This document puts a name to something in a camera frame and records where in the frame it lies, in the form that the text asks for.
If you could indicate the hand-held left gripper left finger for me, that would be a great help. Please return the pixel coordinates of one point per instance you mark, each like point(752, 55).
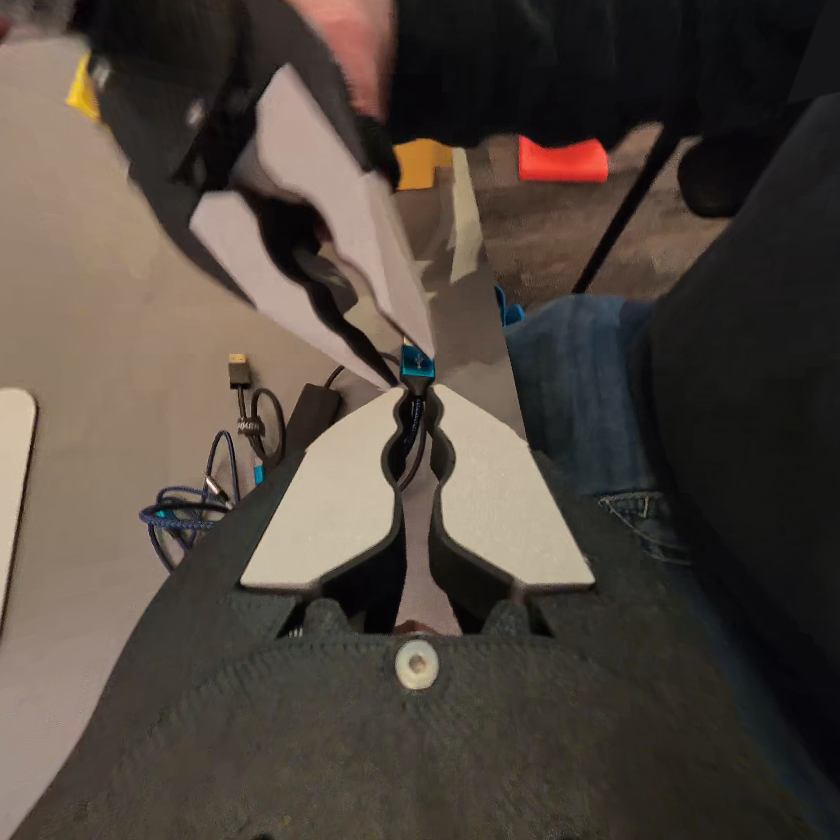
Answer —
point(322, 525)

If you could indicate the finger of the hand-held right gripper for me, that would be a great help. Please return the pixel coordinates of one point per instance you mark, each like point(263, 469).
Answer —
point(256, 256)
point(341, 197)

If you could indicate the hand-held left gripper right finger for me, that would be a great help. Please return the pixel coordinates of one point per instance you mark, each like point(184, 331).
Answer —
point(512, 525)

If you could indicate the yellow plastic bin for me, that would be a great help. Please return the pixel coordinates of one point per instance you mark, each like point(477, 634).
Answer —
point(420, 164)

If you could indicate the black usb hub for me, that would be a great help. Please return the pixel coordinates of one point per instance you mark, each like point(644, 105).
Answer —
point(313, 414)

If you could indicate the person's right forearm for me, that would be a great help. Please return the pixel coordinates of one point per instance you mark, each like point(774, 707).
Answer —
point(591, 66)

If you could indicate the person's right hand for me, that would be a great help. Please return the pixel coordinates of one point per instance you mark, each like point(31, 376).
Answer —
point(355, 53)

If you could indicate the orange cone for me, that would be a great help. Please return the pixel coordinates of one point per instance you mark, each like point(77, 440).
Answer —
point(565, 160)

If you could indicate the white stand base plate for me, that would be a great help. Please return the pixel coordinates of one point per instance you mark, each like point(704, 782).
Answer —
point(11, 499)

